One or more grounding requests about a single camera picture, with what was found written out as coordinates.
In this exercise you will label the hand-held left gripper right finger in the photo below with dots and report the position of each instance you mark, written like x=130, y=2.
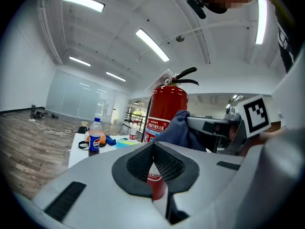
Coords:
x=209, y=175

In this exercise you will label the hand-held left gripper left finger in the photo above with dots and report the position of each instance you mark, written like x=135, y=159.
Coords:
x=95, y=187

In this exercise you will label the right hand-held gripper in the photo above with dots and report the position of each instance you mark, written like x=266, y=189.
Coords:
x=257, y=116

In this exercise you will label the grey blue wiping cloth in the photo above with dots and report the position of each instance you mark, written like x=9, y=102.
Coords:
x=176, y=132

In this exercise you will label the red fire extinguisher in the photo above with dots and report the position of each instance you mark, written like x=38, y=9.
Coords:
x=166, y=104

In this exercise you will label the dark soda bottle blue cap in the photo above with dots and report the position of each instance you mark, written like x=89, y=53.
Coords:
x=94, y=139

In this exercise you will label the dark blue pouch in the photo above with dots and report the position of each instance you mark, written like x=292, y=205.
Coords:
x=110, y=141

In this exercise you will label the orange tissue packet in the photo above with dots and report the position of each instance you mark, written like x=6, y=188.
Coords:
x=103, y=138

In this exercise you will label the light blue cloth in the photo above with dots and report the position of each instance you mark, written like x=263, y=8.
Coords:
x=124, y=144

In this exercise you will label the black bag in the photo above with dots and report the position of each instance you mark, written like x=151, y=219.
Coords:
x=83, y=129

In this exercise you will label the clear water bottle red cap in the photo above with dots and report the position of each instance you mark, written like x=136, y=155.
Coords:
x=133, y=132

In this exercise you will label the black railing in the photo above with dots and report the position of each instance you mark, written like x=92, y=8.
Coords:
x=135, y=118

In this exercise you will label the round ceiling sensor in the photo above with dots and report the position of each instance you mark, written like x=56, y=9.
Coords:
x=179, y=38

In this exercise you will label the ceiling light strip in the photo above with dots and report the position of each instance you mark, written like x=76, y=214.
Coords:
x=82, y=2
x=152, y=44
x=115, y=76
x=261, y=20
x=79, y=61

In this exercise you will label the person in dark shirt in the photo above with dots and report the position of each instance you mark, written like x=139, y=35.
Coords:
x=286, y=44

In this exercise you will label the black head camera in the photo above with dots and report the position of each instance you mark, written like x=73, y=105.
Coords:
x=196, y=6

